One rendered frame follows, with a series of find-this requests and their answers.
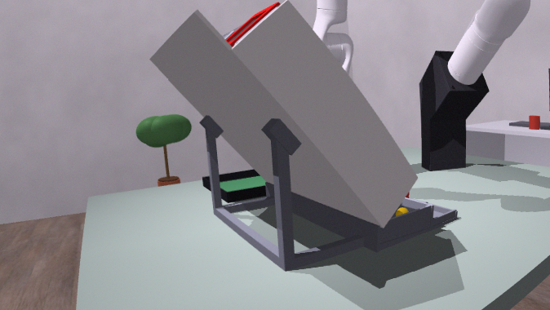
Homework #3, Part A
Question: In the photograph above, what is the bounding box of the yellow ball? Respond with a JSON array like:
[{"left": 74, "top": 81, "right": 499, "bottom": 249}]
[{"left": 396, "top": 207, "right": 409, "bottom": 216}]

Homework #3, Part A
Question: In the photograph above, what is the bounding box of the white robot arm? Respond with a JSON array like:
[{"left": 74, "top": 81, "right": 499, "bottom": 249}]
[{"left": 313, "top": 0, "right": 530, "bottom": 85}]

